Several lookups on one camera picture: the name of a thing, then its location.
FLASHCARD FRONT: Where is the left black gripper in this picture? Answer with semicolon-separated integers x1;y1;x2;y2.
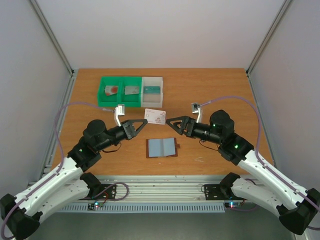
96;119;148;152

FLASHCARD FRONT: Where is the white VIP card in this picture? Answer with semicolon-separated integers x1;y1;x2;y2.
124;85;140;95
144;108;166;125

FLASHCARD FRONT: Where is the brown leather card holder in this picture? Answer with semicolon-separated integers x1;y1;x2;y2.
146;137;180;159

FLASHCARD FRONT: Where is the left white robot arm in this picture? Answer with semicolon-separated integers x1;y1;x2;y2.
0;119;148;240

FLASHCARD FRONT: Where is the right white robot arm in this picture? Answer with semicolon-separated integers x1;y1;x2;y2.
166;109;320;235

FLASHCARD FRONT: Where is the teal card in bin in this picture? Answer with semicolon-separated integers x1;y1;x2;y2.
143;85;161;95

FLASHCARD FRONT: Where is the white translucent bin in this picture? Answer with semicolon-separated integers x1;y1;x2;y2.
140;76;164;108

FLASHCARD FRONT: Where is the green two-compartment bin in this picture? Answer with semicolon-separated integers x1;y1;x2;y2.
97;76;142;108

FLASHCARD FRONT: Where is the right green circuit board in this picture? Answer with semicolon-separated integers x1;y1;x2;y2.
224;201;243;209

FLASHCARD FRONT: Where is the green circuit board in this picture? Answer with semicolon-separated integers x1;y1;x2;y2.
224;201;243;209
87;202;104;211

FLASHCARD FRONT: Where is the left green circuit board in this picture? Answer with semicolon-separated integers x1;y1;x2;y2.
87;202;104;211

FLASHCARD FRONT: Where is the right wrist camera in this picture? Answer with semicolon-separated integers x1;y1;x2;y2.
191;102;203;123

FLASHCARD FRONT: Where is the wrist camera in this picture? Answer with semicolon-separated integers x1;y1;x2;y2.
191;102;203;123
113;104;125;126

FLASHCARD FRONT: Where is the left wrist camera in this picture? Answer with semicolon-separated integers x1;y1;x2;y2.
113;104;125;126

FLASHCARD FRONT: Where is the aluminium rail frame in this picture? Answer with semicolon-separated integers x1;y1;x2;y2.
22;174;298;203

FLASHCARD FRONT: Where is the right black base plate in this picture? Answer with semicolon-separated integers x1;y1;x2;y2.
201;184;244;201

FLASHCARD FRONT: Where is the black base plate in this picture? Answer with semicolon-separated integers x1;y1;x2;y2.
201;184;244;201
81;184;117;201

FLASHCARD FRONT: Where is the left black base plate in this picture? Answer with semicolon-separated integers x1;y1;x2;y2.
81;184;117;201

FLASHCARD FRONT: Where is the grey slotted cable duct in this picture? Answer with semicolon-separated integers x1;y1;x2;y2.
60;202;225;214

